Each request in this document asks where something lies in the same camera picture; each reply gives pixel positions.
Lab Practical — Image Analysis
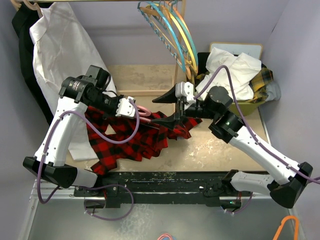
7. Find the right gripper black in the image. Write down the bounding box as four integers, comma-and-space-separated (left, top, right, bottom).
151, 83, 218, 130

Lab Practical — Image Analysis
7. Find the pink plastic hanger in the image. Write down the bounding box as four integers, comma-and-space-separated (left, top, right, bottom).
137, 105, 159, 126

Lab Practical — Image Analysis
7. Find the red black plaid shirt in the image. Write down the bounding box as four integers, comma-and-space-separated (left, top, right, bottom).
85, 107, 202, 176

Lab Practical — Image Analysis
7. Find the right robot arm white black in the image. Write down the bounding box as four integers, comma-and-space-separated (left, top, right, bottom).
152, 82, 313, 209

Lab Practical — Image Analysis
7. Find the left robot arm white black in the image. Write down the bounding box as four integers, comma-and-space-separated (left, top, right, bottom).
22, 65, 120, 196

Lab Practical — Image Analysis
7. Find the blue plastic hanger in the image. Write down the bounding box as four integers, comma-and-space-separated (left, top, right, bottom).
136, 0, 190, 73

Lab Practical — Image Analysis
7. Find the white shirt in basket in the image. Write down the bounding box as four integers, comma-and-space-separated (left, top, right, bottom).
195, 47, 262, 101

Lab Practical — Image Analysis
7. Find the white hanging shirt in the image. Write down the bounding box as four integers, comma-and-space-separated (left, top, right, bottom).
28, 2, 117, 162

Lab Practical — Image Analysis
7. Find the teal plastic hanger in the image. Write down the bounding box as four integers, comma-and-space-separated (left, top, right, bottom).
158, 0, 199, 72

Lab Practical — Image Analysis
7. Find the orange plastic hanger on rack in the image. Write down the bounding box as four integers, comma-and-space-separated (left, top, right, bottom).
138, 0, 193, 81

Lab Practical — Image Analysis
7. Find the yellow plaid shirt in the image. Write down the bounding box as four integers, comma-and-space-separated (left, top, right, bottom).
247, 67, 274, 103

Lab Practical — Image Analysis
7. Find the orange hanger on floor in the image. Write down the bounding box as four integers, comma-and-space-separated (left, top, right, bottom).
271, 215, 300, 240

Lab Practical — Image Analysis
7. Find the wooden clothes rack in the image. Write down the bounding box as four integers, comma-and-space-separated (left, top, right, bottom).
39, 1, 175, 97

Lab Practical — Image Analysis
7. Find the green laundry basket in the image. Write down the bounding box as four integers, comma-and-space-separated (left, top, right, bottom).
185, 72, 266, 117

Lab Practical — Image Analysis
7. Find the grey blue garment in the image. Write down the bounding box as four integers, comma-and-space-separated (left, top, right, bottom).
265, 81, 282, 102

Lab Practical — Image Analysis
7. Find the black hanging garment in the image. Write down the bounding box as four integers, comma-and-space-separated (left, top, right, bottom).
11, 2, 53, 124

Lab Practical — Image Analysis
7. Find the pink blue hangers bottom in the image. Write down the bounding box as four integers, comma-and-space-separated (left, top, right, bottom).
157, 233, 176, 240

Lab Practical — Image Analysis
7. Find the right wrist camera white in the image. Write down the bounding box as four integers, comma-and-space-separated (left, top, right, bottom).
175, 82, 196, 105

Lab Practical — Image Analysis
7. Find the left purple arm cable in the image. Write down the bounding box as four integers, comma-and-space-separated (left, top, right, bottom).
36, 99, 141, 205

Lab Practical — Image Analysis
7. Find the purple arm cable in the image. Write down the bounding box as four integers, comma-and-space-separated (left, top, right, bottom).
36, 99, 141, 205
193, 65, 320, 185

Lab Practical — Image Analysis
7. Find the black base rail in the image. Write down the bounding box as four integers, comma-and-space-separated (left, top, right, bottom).
74, 171, 251, 209

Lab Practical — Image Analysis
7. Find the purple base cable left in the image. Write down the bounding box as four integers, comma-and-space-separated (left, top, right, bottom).
83, 183, 135, 221

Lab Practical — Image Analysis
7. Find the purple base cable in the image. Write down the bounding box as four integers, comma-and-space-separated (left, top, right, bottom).
83, 183, 135, 221
220, 191, 254, 217

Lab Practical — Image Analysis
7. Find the aluminium rail frame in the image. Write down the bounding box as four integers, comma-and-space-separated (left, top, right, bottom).
29, 109, 301, 226

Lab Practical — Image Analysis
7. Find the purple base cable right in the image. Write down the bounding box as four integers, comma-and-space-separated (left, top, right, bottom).
220, 191, 254, 217

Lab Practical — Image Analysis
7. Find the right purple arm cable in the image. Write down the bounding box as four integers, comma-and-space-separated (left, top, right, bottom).
193, 65, 320, 185

